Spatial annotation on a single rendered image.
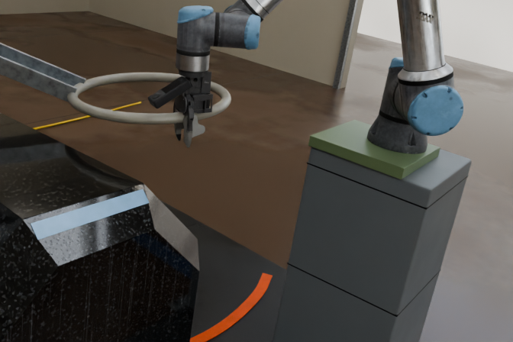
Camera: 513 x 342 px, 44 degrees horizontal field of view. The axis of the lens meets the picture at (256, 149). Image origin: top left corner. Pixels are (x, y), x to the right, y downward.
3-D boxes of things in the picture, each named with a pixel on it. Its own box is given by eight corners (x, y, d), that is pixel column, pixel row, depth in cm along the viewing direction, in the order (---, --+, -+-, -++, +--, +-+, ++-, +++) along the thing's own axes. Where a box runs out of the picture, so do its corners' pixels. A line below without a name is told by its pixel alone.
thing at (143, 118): (46, 120, 171) (46, 110, 170) (88, 76, 217) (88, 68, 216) (228, 130, 173) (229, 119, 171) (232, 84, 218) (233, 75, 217)
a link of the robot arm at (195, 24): (216, 10, 163) (176, 7, 162) (213, 58, 167) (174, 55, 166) (215, 4, 171) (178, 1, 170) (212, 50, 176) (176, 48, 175)
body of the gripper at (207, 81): (211, 114, 176) (214, 72, 172) (183, 117, 172) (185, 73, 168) (199, 107, 182) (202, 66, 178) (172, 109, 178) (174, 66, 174)
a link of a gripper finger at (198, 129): (208, 146, 177) (206, 113, 175) (188, 149, 173) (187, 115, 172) (202, 145, 179) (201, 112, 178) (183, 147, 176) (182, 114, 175)
